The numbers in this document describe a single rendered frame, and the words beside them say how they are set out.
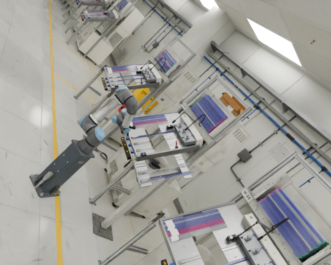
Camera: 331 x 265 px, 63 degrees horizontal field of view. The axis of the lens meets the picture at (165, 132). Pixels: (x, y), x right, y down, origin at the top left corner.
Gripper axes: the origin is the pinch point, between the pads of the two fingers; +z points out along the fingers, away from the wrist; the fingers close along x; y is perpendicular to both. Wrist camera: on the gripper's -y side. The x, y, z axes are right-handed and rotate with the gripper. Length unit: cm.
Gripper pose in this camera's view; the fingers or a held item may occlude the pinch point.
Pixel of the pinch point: (127, 136)
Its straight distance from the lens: 299.5
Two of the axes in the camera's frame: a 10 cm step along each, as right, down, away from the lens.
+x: 3.2, 6.0, -7.3
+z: -0.7, 7.8, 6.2
